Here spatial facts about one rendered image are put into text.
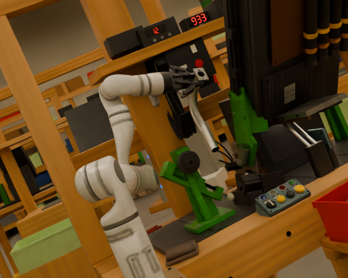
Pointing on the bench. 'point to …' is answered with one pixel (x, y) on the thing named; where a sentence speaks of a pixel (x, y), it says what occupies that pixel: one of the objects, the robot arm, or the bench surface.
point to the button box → (261, 205)
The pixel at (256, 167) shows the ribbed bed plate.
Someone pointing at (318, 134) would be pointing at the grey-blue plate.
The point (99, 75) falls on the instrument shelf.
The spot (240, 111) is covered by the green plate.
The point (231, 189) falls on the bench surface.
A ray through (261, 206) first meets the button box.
